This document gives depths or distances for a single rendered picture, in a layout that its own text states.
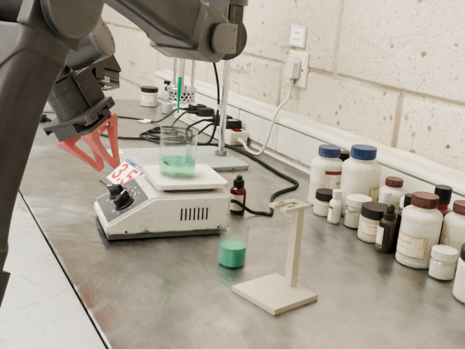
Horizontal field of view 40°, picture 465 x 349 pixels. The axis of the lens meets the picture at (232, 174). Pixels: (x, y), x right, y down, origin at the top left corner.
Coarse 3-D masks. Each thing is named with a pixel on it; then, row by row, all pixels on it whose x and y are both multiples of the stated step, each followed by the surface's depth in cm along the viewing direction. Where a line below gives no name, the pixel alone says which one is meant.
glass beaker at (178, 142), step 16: (176, 128) 105; (192, 128) 104; (160, 144) 102; (176, 144) 99; (192, 144) 101; (160, 160) 102; (176, 160) 100; (192, 160) 102; (176, 176) 101; (192, 176) 102
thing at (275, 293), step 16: (288, 208) 79; (304, 208) 80; (288, 256) 84; (288, 272) 84; (240, 288) 83; (256, 288) 83; (272, 288) 84; (288, 288) 84; (304, 288) 84; (256, 304) 80; (272, 304) 79; (288, 304) 79; (304, 304) 81
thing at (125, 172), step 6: (126, 162) 129; (120, 168) 129; (126, 168) 127; (132, 168) 126; (114, 174) 128; (120, 174) 127; (126, 174) 125; (132, 174) 124; (120, 180) 125; (126, 180) 124
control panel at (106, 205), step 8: (128, 184) 107; (136, 184) 105; (128, 192) 103; (136, 192) 102; (144, 192) 101; (104, 200) 105; (112, 200) 103; (136, 200) 99; (144, 200) 98; (104, 208) 102; (112, 208) 100; (128, 208) 98; (104, 216) 99; (112, 216) 98
